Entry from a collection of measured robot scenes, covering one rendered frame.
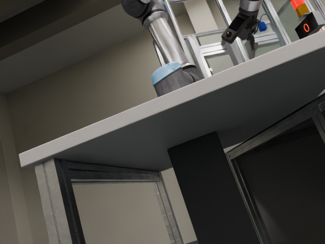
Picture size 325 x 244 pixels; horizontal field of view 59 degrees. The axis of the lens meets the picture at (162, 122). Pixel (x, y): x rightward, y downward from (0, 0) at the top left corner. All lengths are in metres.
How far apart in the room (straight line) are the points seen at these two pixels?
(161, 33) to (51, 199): 0.81
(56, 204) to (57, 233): 0.05
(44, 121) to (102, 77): 1.20
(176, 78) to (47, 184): 0.54
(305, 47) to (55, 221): 0.55
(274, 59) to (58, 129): 4.51
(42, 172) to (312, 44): 0.55
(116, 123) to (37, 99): 4.73
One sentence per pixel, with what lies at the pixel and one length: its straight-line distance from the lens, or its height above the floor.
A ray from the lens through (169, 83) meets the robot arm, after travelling 0.95.
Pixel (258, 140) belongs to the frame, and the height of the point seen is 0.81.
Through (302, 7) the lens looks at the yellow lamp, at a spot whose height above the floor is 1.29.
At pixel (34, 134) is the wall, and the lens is 5.13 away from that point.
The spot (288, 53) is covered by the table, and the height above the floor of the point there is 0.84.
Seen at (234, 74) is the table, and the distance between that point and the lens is 0.52.
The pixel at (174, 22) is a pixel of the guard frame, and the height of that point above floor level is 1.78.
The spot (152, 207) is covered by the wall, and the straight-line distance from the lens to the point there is 4.16.
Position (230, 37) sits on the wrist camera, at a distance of 1.12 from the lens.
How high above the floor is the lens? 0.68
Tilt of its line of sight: 15 degrees up
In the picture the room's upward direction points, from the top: 19 degrees counter-clockwise
